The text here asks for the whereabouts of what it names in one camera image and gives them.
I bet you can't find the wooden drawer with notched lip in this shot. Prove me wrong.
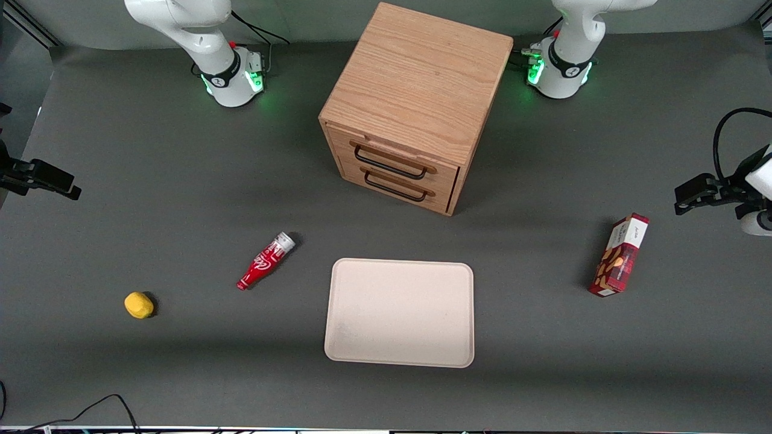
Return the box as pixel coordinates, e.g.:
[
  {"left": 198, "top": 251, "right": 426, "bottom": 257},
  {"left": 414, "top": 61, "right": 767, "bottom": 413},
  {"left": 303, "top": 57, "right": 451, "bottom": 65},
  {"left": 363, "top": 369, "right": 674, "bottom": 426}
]
[{"left": 327, "top": 124, "right": 462, "bottom": 195}]

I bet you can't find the long black drawer handle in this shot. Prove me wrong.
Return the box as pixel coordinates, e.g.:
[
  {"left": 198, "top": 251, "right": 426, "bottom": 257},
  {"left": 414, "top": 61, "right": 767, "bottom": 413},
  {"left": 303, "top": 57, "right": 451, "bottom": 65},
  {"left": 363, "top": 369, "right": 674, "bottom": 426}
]
[{"left": 353, "top": 143, "right": 438, "bottom": 181}]

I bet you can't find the plain wooden drawer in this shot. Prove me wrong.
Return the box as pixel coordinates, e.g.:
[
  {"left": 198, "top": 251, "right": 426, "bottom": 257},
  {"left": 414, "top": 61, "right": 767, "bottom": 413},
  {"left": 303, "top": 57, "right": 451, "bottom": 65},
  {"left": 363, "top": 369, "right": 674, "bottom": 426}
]
[{"left": 340, "top": 156, "right": 458, "bottom": 215}]

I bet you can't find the wooden drawer cabinet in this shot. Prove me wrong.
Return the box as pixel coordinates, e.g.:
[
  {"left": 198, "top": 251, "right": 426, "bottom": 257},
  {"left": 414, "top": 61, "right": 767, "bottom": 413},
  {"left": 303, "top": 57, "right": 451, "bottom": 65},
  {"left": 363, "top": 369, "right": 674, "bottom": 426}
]
[{"left": 318, "top": 2, "right": 514, "bottom": 216}]

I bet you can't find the red cracker box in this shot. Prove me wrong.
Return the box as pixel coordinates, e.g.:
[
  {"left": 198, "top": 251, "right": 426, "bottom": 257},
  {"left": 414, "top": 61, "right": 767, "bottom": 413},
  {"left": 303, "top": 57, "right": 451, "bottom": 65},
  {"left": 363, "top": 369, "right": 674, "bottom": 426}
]
[{"left": 588, "top": 213, "right": 651, "bottom": 298}]

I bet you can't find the yellow lemon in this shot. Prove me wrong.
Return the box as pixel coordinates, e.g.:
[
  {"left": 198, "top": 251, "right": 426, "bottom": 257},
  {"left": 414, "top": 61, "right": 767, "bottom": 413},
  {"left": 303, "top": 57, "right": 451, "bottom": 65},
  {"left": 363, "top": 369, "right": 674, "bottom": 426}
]
[{"left": 124, "top": 292, "right": 155, "bottom": 319}]

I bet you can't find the red cola bottle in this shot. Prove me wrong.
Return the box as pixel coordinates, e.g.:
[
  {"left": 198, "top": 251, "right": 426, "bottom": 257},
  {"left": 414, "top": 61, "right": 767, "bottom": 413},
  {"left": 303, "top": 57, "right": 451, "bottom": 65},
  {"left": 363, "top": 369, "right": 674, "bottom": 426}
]
[{"left": 236, "top": 232, "right": 297, "bottom": 292}]

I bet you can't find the beige plastic tray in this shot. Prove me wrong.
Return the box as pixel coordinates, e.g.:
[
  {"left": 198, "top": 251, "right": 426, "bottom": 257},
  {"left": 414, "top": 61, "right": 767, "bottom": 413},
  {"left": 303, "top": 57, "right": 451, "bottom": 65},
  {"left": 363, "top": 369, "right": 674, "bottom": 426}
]
[{"left": 324, "top": 258, "right": 475, "bottom": 369}]

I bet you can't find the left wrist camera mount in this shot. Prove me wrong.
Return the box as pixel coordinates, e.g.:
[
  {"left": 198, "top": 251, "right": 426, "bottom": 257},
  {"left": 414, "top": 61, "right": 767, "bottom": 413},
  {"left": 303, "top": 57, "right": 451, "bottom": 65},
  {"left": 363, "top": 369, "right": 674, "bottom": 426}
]
[{"left": 715, "top": 158, "right": 755, "bottom": 209}]

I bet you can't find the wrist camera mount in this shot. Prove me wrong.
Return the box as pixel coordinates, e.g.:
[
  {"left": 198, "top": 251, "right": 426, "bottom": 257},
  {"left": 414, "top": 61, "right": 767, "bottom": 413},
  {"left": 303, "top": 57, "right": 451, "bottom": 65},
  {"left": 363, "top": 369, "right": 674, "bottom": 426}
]
[
  {"left": 715, "top": 158, "right": 755, "bottom": 209},
  {"left": 0, "top": 140, "right": 31, "bottom": 196}
]

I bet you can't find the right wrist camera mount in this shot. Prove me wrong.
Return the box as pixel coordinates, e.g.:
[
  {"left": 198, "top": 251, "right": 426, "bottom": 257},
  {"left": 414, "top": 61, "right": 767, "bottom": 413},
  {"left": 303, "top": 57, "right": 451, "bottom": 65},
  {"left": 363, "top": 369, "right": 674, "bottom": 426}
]
[{"left": 0, "top": 140, "right": 31, "bottom": 196}]

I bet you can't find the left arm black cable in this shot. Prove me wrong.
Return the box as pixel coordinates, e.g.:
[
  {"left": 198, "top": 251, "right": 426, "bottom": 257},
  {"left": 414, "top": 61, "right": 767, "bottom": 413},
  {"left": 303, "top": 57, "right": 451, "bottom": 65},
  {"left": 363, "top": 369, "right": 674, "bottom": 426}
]
[{"left": 713, "top": 107, "right": 772, "bottom": 183}]

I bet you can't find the loose black floor cable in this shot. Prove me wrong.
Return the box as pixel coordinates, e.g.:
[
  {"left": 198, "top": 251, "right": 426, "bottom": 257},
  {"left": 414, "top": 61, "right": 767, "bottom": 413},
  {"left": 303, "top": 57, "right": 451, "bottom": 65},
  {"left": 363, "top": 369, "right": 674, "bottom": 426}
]
[{"left": 0, "top": 394, "right": 141, "bottom": 434}]

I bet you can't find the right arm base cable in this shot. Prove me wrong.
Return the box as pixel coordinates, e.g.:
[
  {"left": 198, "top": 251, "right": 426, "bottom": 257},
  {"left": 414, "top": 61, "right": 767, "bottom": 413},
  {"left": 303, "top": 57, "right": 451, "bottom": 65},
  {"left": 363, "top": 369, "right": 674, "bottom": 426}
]
[{"left": 231, "top": 11, "right": 290, "bottom": 46}]

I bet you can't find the short black drawer handle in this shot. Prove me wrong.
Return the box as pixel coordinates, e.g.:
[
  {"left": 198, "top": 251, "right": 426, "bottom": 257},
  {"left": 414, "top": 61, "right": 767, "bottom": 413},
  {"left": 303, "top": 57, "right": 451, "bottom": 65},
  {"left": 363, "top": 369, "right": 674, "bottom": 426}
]
[{"left": 361, "top": 168, "right": 436, "bottom": 203}]

